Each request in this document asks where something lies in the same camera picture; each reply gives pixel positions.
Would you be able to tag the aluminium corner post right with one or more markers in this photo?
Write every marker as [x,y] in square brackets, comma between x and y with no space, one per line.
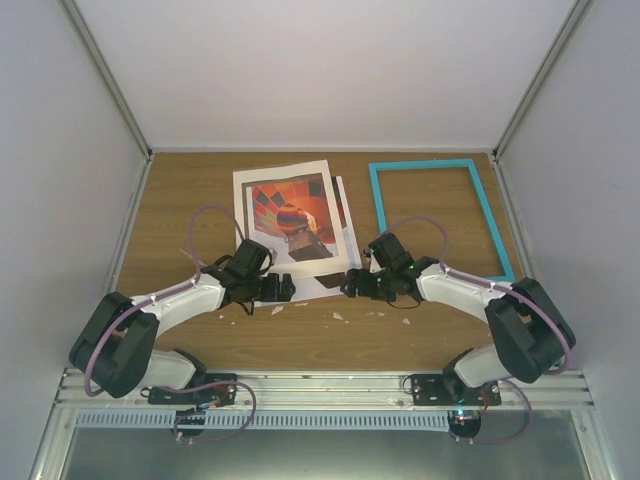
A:
[568,28]

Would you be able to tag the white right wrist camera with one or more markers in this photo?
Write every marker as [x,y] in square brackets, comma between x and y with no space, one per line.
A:
[369,260]

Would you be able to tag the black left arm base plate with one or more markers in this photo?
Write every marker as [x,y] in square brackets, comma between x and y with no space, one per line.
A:
[217,396]

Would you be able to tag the grey slotted cable duct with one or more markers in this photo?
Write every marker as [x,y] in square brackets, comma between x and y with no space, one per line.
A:
[268,420]

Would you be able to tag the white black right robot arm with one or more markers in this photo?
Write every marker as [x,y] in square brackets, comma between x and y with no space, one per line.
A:
[529,334]

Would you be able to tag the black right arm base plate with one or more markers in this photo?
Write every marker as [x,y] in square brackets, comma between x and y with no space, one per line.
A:
[440,389]

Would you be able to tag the aluminium front rail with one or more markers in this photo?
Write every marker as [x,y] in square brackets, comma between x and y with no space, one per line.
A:
[334,390]

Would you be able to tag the turquoise picture frame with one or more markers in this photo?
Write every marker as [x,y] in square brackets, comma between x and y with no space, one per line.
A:
[468,164]

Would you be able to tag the hot air balloon photo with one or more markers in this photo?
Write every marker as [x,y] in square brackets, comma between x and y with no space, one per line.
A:
[293,219]

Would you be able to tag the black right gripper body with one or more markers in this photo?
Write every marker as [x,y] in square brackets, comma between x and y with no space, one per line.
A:
[381,289]

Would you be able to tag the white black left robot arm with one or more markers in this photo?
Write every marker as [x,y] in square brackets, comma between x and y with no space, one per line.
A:
[116,349]

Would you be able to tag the clear handled screwdriver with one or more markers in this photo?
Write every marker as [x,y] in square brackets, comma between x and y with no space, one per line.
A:
[190,256]

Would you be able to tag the aluminium corner post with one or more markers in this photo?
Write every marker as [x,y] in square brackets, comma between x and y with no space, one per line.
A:
[82,29]
[568,28]

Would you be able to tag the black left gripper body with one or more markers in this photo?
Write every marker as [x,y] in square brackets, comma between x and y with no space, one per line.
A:
[271,293]

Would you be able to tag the aluminium corner post left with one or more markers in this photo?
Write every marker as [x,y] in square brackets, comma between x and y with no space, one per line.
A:
[82,29]

